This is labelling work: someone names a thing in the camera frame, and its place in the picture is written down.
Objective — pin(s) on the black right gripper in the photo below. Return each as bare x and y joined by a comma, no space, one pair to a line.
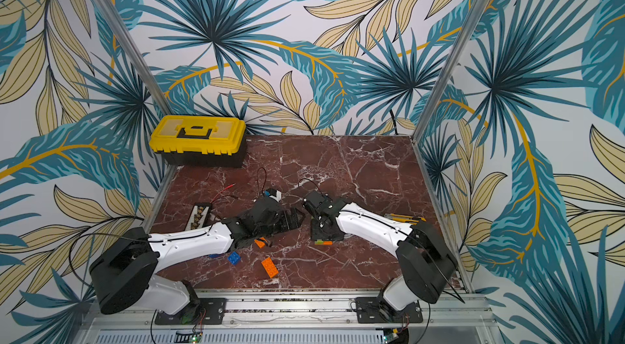
321,226

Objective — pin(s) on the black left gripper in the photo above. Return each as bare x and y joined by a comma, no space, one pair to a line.
288,225

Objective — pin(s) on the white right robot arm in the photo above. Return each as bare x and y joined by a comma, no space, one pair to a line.
426,262

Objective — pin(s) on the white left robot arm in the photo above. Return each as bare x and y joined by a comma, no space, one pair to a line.
127,274

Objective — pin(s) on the orange lego brick front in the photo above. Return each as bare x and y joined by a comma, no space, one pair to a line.
269,267

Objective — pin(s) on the blue lego brick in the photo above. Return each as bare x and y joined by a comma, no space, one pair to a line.
234,258

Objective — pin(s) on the yellow utility knife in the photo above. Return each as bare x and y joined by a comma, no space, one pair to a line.
405,218

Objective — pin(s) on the yellow black toolbox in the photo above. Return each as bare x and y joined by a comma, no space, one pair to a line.
202,141

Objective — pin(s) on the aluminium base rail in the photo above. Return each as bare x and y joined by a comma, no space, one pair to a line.
297,316

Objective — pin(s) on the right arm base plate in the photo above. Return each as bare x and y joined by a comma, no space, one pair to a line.
374,310

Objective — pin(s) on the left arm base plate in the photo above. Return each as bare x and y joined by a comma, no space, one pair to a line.
208,311

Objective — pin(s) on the aluminium corner post left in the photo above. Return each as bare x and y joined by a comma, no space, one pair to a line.
120,31

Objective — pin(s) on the aluminium corner post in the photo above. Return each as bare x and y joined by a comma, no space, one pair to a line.
466,31
120,31

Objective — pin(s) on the aluminium corner post right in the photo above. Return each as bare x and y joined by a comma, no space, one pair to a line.
466,31

